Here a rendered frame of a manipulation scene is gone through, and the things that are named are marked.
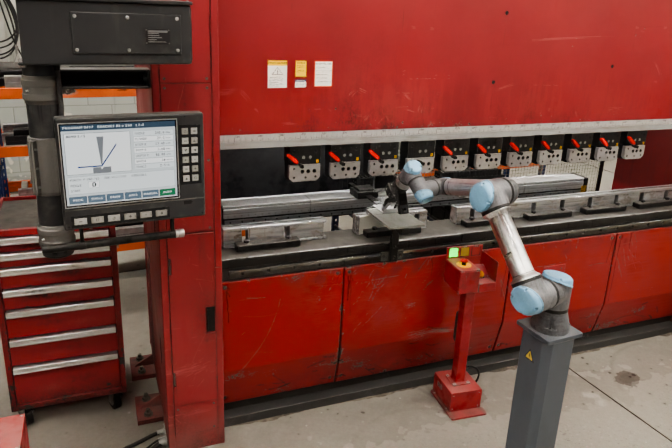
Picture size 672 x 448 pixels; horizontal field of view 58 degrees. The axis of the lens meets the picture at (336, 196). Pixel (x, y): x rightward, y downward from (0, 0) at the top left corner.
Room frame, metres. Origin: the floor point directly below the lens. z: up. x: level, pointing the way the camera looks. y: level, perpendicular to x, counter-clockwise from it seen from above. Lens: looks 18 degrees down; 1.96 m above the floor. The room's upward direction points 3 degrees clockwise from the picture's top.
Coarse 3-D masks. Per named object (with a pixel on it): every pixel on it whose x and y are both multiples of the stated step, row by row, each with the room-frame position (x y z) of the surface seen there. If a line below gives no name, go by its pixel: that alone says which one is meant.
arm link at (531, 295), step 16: (480, 192) 2.24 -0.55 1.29; (496, 192) 2.23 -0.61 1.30; (512, 192) 2.28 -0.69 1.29; (480, 208) 2.23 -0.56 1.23; (496, 208) 2.20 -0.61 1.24; (496, 224) 2.20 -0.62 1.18; (512, 224) 2.19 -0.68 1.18; (512, 240) 2.15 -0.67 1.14; (512, 256) 2.13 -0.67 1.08; (512, 272) 2.11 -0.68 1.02; (528, 272) 2.09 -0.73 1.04; (528, 288) 2.03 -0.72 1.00; (544, 288) 2.06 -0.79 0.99; (512, 304) 2.07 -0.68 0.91; (528, 304) 2.02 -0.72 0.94; (544, 304) 2.02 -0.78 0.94
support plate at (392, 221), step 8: (376, 216) 2.74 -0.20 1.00; (384, 216) 2.74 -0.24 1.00; (392, 216) 2.75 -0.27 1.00; (400, 216) 2.75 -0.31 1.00; (408, 216) 2.76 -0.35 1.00; (384, 224) 2.65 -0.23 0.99; (392, 224) 2.64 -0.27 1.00; (400, 224) 2.64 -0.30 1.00; (408, 224) 2.65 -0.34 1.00; (416, 224) 2.65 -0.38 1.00; (424, 224) 2.66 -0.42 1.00
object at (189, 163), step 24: (72, 120) 1.80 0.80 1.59; (96, 120) 1.83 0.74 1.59; (120, 120) 1.87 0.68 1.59; (144, 120) 1.90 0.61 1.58; (168, 120) 1.93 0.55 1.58; (192, 120) 1.97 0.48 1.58; (192, 144) 1.97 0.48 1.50; (192, 168) 1.96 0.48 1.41; (192, 192) 1.97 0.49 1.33; (72, 216) 1.79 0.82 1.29; (96, 216) 1.82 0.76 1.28; (120, 216) 1.86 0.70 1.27; (144, 216) 1.89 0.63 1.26; (168, 216) 1.93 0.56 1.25; (192, 216) 1.97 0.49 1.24
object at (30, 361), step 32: (0, 224) 2.47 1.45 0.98; (32, 224) 2.48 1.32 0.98; (0, 256) 2.33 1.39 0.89; (32, 256) 2.38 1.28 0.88; (96, 256) 2.49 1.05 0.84; (0, 288) 2.34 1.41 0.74; (32, 288) 2.38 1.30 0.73; (64, 288) 2.42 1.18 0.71; (96, 288) 2.48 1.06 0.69; (0, 320) 2.33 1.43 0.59; (32, 320) 2.38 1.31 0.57; (64, 320) 2.43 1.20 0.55; (96, 320) 2.48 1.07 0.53; (32, 352) 2.38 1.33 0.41; (64, 352) 2.42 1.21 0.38; (96, 352) 2.48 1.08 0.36; (32, 384) 2.37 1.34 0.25; (64, 384) 2.42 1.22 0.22; (96, 384) 2.47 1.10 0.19; (32, 416) 2.39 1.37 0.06
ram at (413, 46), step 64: (256, 0) 2.60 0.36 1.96; (320, 0) 2.71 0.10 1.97; (384, 0) 2.82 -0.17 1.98; (448, 0) 2.94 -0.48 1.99; (512, 0) 3.08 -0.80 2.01; (576, 0) 3.22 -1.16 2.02; (640, 0) 3.38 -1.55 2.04; (256, 64) 2.60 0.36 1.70; (384, 64) 2.83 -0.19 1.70; (448, 64) 2.96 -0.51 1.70; (512, 64) 3.10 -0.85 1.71; (576, 64) 3.25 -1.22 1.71; (640, 64) 3.42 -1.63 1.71; (256, 128) 2.60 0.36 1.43; (320, 128) 2.71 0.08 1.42; (384, 128) 2.84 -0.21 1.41; (576, 128) 3.28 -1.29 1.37; (640, 128) 3.45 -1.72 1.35
